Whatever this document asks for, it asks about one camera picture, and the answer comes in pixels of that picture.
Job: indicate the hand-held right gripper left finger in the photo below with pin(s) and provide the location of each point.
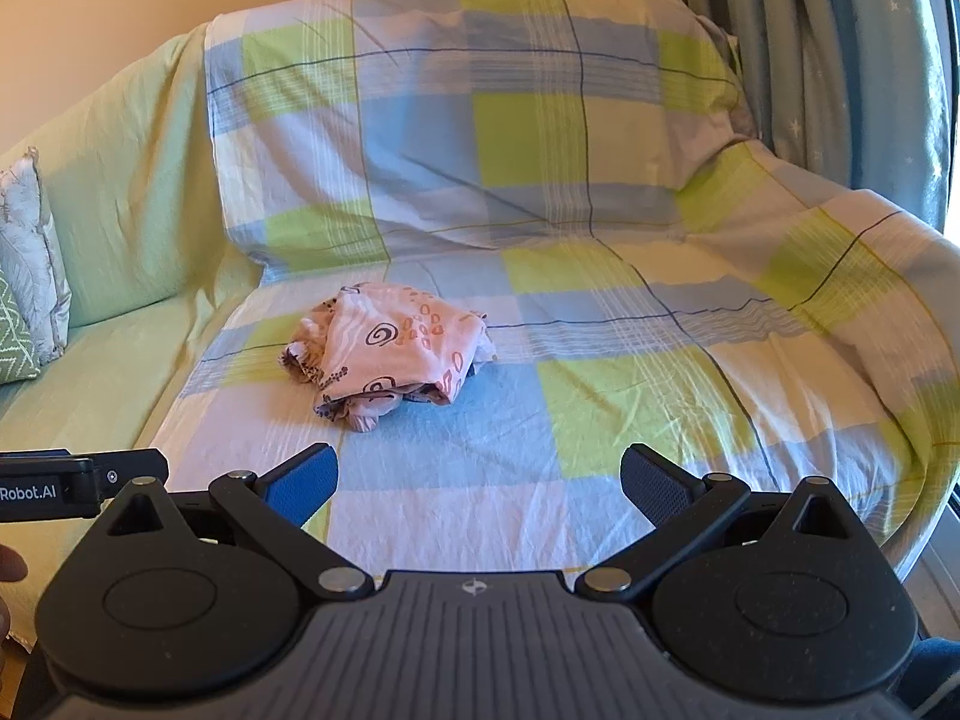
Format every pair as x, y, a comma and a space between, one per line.
304, 487

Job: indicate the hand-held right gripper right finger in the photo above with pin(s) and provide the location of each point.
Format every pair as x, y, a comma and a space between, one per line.
658, 487

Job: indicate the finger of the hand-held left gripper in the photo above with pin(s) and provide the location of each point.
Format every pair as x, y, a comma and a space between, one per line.
131, 469

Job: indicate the pink animal print garment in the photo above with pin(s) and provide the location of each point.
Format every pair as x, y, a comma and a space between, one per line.
390, 352

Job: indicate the person's left hand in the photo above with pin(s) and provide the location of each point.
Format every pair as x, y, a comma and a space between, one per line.
11, 564

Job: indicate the green patterned cushion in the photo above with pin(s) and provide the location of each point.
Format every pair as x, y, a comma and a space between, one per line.
13, 337

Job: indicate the grey leaf pattern cushion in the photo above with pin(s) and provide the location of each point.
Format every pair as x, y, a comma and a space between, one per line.
30, 240

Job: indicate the light green sofa cover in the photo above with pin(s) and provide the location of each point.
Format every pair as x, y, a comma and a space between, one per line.
127, 187

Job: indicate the checkered blue green bed sheet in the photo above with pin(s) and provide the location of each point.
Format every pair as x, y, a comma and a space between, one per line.
570, 165

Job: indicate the striped grey-blue blanket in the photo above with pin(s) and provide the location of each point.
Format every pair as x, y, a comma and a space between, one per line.
847, 52

